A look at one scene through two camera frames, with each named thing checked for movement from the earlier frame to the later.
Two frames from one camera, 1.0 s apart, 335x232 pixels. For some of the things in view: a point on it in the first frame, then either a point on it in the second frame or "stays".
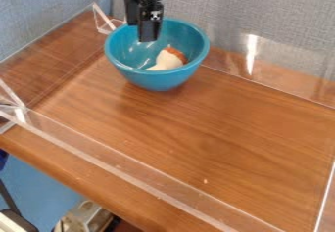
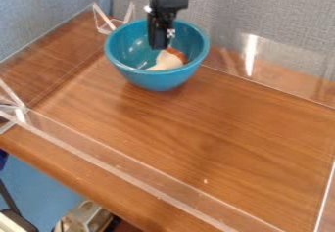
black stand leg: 14,210 stays
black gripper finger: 132,6 -> 171,28
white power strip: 90,218 stays
